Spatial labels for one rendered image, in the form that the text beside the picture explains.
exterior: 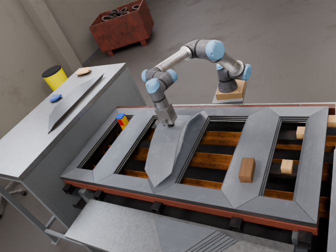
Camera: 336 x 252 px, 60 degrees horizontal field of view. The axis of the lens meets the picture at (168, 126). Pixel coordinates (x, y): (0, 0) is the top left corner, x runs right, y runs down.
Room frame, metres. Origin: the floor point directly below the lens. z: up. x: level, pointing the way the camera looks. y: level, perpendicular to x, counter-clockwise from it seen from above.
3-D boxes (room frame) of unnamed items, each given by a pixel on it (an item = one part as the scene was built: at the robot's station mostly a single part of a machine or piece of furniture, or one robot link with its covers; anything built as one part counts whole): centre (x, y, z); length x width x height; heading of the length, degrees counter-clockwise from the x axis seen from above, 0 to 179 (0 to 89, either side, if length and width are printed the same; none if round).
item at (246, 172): (0.96, -0.27, 0.87); 0.12 x 0.06 x 0.05; 144
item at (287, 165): (0.93, -0.46, 0.79); 0.06 x 0.05 x 0.04; 139
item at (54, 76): (4.87, 1.39, 0.28); 0.36 x 0.35 x 0.55; 146
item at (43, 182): (1.99, 0.55, 0.51); 1.30 x 0.04 x 1.01; 139
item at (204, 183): (1.23, 0.10, 0.70); 1.66 x 0.08 x 0.05; 49
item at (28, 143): (2.17, 0.76, 1.03); 1.30 x 0.60 x 0.04; 139
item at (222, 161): (1.39, -0.03, 0.70); 1.66 x 0.08 x 0.05; 49
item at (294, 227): (1.13, 0.19, 0.79); 1.56 x 0.09 x 0.06; 49
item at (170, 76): (1.44, -0.09, 1.26); 0.11 x 0.11 x 0.08; 33
